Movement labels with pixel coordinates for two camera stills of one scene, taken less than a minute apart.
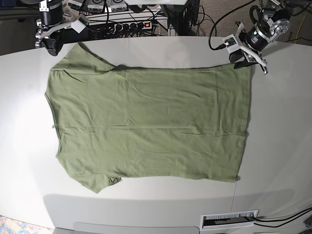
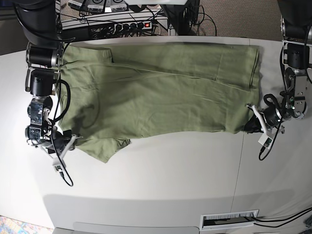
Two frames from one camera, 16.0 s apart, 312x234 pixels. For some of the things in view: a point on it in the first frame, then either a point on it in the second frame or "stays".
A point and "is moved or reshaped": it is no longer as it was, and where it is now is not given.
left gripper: [52, 17] to [59, 163]
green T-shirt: [111, 121] is moved or reshaped
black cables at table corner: [280, 220] stays
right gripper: [254, 41] to [268, 130]
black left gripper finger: [239, 58] to [253, 126]
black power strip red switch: [133, 26] stays
